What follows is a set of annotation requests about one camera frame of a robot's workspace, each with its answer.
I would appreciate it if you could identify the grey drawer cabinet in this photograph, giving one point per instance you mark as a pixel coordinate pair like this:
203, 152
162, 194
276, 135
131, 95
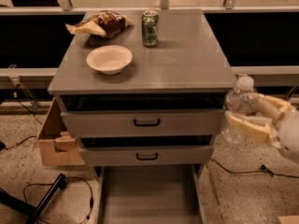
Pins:
186, 71

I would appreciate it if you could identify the brown and yellow chip bag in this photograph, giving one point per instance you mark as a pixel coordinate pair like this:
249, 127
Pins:
105, 23

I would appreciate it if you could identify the green soda can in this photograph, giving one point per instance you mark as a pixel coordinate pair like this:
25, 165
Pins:
149, 28

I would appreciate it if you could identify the bottom grey drawer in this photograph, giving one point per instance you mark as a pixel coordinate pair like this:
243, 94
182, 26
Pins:
153, 194

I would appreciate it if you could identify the cardboard corner bottom right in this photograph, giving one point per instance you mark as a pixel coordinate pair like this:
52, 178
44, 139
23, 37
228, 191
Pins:
289, 220

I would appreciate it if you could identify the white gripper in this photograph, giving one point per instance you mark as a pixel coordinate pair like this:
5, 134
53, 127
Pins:
290, 137

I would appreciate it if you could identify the metal railing frame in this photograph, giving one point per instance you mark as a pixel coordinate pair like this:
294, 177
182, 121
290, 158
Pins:
258, 37

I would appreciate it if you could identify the top grey drawer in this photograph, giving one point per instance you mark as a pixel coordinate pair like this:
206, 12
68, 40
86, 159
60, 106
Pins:
83, 124

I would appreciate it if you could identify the cardboard box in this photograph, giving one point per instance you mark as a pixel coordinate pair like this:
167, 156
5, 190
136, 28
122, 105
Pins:
57, 147

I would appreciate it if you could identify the grey drawer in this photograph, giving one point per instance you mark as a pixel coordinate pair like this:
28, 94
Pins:
128, 156
83, 124
153, 194

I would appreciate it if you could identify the middle grey drawer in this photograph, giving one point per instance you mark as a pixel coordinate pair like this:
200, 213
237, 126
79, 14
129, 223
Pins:
128, 156

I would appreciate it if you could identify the white paper bowl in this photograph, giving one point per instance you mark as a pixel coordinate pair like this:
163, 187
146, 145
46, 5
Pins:
109, 60

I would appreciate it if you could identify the clear plastic water bottle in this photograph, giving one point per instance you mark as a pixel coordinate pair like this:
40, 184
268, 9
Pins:
242, 99

